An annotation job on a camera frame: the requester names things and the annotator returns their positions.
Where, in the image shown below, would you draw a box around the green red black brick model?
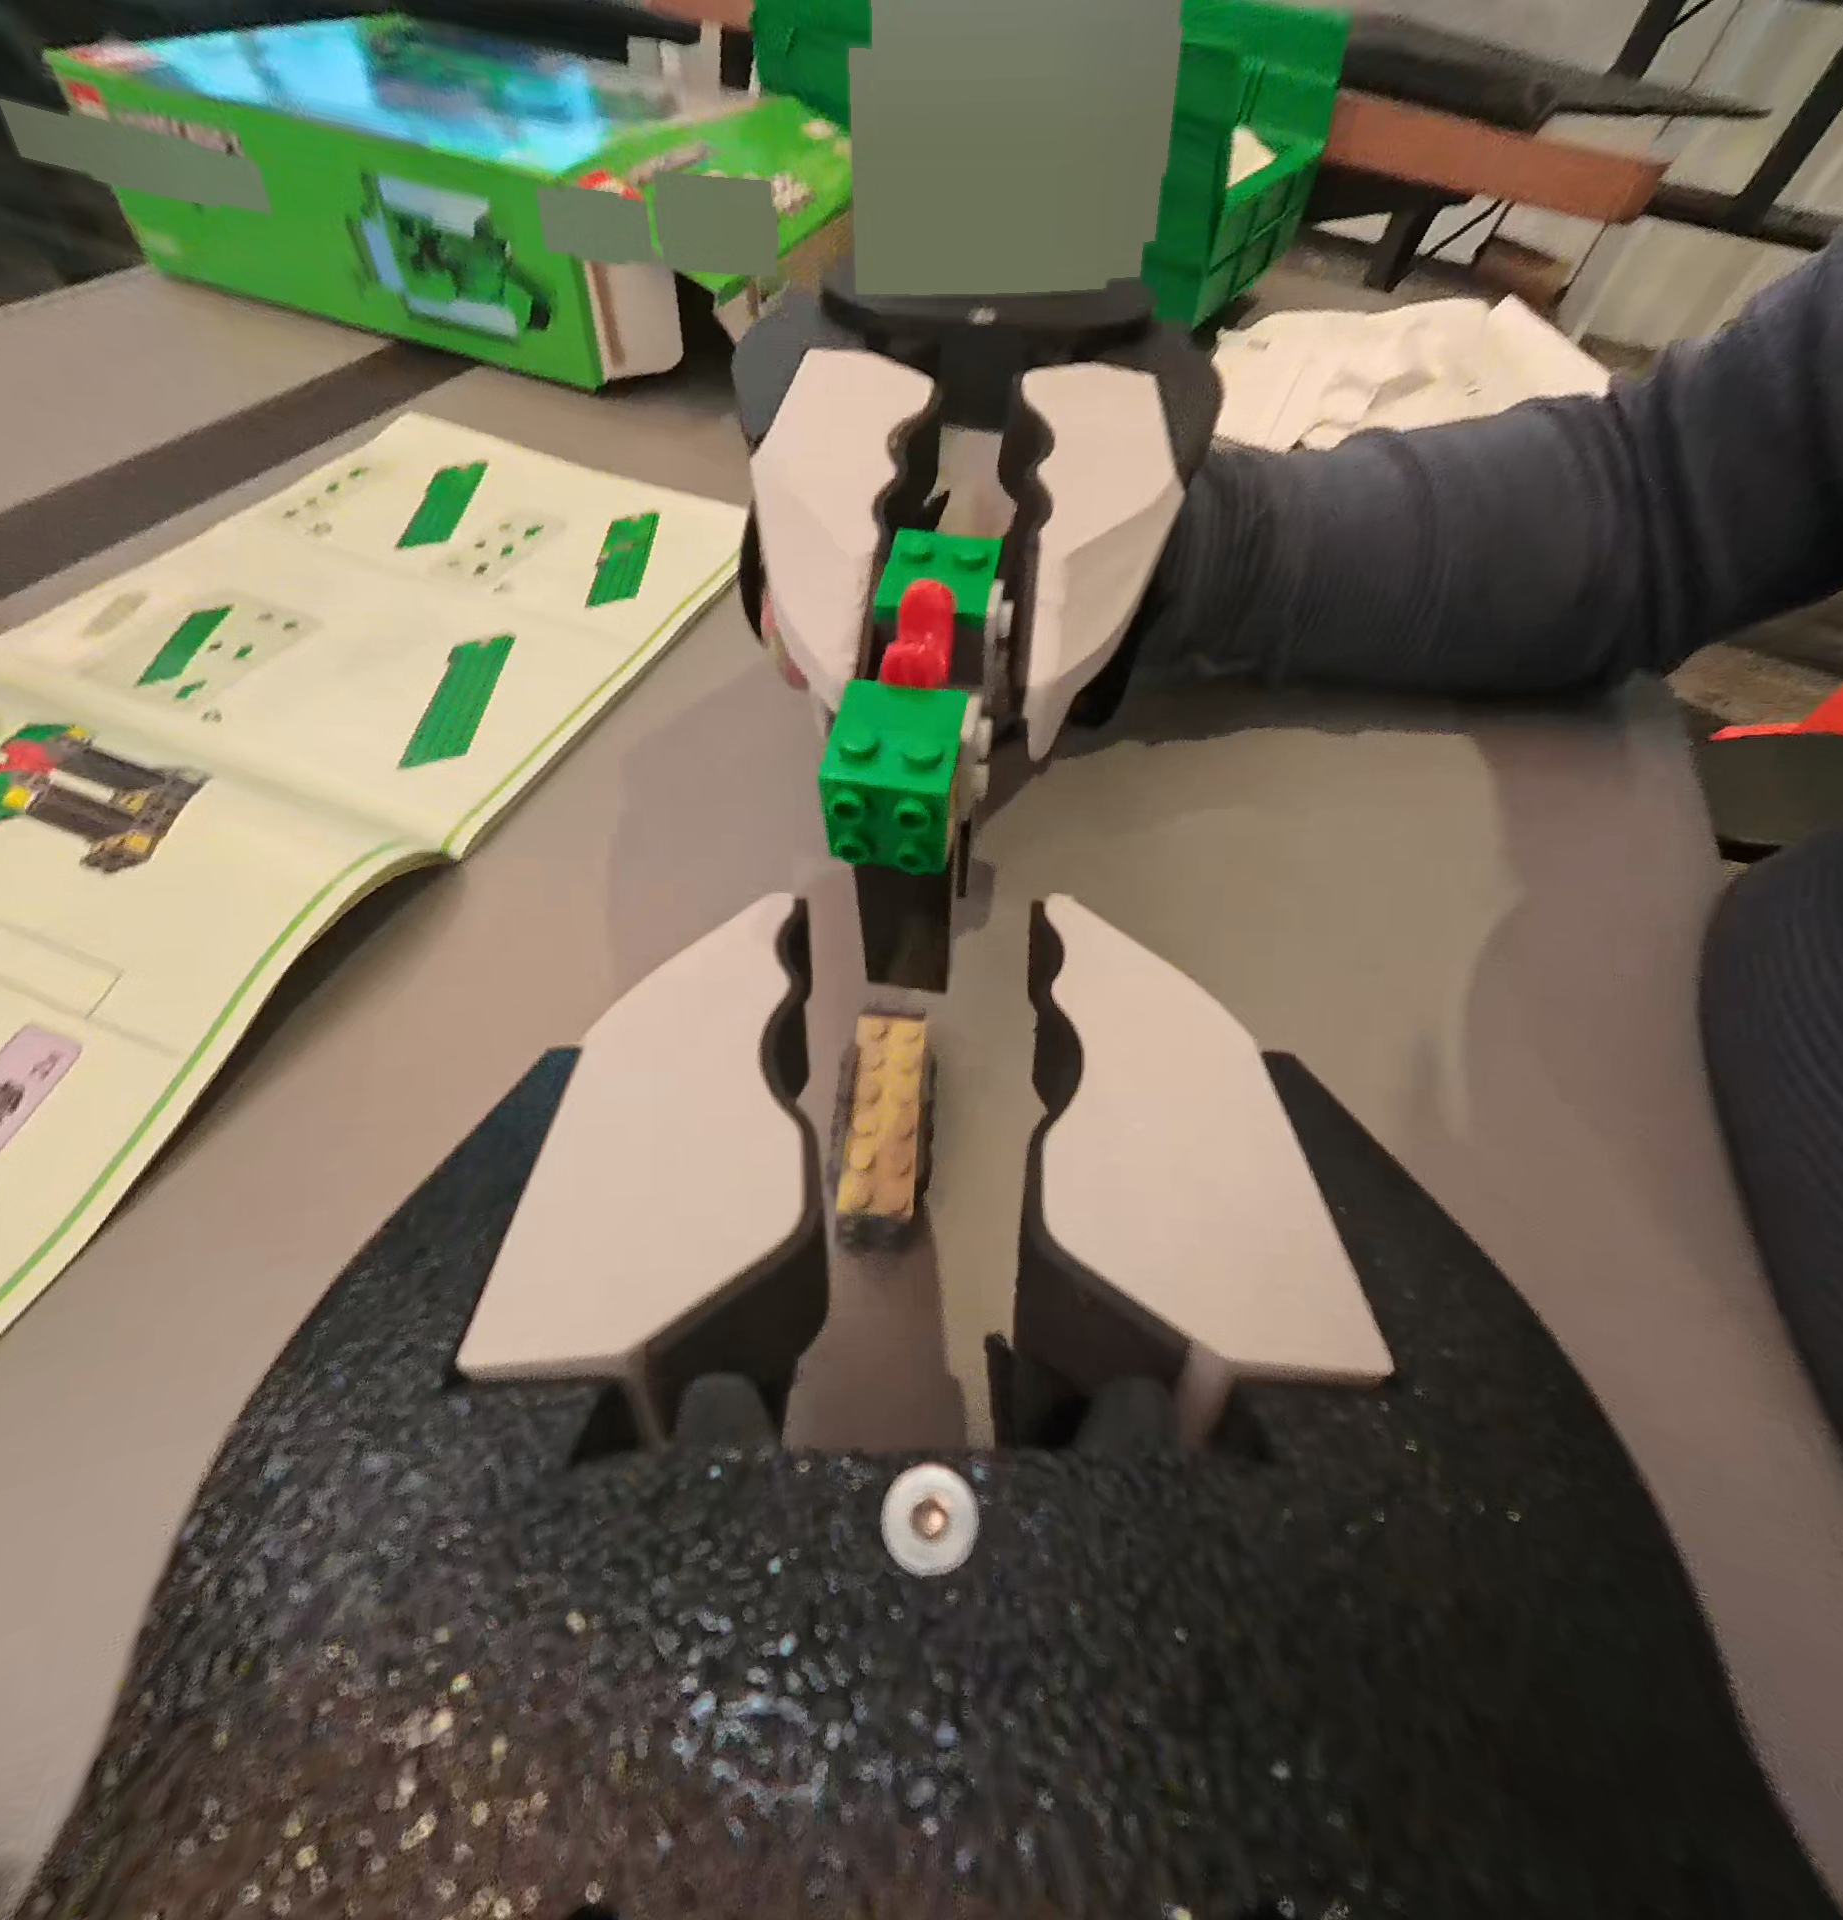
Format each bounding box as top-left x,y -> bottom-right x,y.
816,526 -> 1013,997

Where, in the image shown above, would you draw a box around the red and black object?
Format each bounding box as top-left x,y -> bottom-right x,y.
1707,657 -> 1843,868

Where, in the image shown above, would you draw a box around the person's right forearm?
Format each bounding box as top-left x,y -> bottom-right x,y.
1132,195 -> 1843,705

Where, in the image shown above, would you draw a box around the green cardboard toy box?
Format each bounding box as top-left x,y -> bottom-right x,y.
42,12 -> 860,396

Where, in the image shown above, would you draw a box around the brown wooden bench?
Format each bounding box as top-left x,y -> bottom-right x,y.
1319,82 -> 1675,294

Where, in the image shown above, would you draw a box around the person's torso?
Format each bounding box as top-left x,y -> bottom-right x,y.
1698,810 -> 1843,1554

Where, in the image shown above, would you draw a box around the brick building instruction booklet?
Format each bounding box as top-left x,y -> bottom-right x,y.
0,411 -> 753,1373

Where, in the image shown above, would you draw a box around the tan and black brick piece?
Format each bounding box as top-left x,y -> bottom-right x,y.
829,1009 -> 941,1255

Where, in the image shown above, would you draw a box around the green plastic crate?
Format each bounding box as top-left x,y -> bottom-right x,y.
751,0 -> 1351,335

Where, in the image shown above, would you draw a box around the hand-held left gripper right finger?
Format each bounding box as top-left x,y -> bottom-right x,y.
1016,891 -> 1399,1445

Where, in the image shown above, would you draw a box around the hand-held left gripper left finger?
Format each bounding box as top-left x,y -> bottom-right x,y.
453,891 -> 835,1450

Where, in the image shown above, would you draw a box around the white paper sheets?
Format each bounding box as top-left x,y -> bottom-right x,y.
1210,295 -> 1617,455

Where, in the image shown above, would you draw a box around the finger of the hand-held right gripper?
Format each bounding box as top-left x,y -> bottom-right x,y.
747,352 -> 944,725
1007,367 -> 1197,761

